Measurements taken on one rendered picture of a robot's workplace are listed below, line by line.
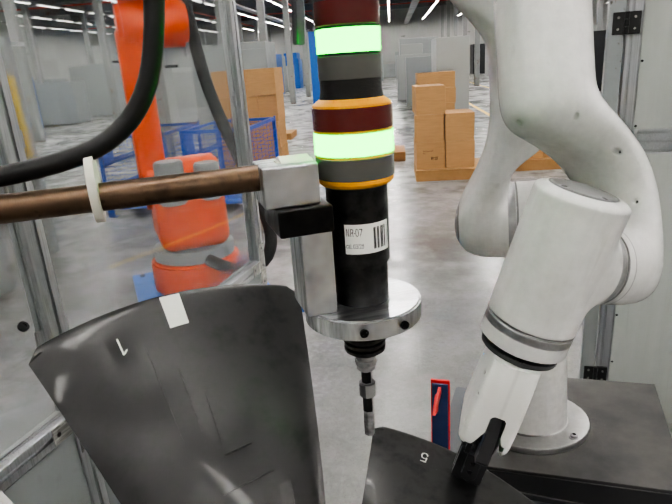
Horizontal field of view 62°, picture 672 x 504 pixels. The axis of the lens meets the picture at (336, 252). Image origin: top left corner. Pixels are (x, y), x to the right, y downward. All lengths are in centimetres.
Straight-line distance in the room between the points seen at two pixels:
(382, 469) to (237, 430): 25
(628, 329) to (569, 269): 184
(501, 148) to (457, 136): 697
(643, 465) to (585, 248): 56
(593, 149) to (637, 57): 154
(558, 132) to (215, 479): 42
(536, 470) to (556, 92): 61
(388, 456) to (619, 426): 53
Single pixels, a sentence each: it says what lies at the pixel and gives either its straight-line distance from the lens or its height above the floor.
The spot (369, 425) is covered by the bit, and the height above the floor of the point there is 137.
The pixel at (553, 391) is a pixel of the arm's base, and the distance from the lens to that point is 100.
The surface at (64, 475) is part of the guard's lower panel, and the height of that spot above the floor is 89.
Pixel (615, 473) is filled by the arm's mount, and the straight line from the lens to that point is 99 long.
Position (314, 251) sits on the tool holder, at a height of 150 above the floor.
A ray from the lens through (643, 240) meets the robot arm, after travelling 59.
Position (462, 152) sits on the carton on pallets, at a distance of 787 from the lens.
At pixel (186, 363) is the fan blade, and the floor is 137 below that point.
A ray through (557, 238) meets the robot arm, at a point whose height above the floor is 144.
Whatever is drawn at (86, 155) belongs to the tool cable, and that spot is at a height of 156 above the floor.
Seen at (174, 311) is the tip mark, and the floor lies 140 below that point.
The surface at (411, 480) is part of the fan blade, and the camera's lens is 65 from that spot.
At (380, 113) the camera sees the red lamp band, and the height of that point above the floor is 157.
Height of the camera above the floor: 159
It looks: 18 degrees down
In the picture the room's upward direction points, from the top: 4 degrees counter-clockwise
